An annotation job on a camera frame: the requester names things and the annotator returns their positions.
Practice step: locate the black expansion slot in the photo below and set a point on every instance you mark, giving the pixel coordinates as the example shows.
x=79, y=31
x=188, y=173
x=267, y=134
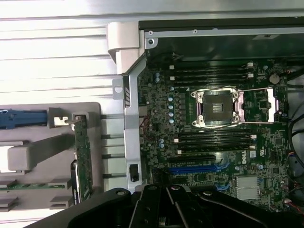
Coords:
x=190, y=158

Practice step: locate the open black PC case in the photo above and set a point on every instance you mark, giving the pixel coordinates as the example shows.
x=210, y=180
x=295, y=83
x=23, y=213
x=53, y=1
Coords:
x=131, y=118

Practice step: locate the grey parts rack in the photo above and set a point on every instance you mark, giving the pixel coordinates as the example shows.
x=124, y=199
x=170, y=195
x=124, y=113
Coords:
x=33, y=202

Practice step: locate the RAM slot white latches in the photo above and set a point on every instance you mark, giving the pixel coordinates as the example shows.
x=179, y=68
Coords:
x=213, y=139
x=209, y=67
x=209, y=78
x=213, y=150

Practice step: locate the green motherboard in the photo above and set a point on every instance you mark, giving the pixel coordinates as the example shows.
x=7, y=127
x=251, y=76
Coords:
x=261, y=147

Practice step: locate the hard disk with blue carrier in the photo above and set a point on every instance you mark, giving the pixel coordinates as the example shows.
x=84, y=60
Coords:
x=21, y=118

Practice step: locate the silver socket cover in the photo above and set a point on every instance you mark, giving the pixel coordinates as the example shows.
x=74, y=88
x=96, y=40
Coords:
x=272, y=104

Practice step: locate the blue expansion slot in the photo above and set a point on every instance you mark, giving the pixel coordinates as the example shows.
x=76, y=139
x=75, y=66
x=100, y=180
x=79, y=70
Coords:
x=192, y=170

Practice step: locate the green RAM stick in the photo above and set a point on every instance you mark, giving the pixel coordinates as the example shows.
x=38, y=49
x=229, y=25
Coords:
x=23, y=187

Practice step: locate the RAM slot black latches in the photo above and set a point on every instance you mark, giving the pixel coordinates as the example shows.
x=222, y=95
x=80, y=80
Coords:
x=213, y=134
x=209, y=83
x=209, y=72
x=213, y=145

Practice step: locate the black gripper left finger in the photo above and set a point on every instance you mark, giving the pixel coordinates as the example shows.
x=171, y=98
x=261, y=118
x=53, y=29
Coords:
x=107, y=204

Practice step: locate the silver coin cell battery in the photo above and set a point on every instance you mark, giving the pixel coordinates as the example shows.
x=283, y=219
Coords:
x=274, y=78

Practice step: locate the silver chipset heatsink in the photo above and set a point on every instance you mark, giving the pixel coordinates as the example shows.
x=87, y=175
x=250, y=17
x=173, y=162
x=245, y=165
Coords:
x=247, y=187

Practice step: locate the CPU socket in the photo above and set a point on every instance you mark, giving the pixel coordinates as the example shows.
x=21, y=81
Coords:
x=216, y=107

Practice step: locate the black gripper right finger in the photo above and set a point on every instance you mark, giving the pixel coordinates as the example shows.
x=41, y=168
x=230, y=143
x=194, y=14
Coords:
x=213, y=209

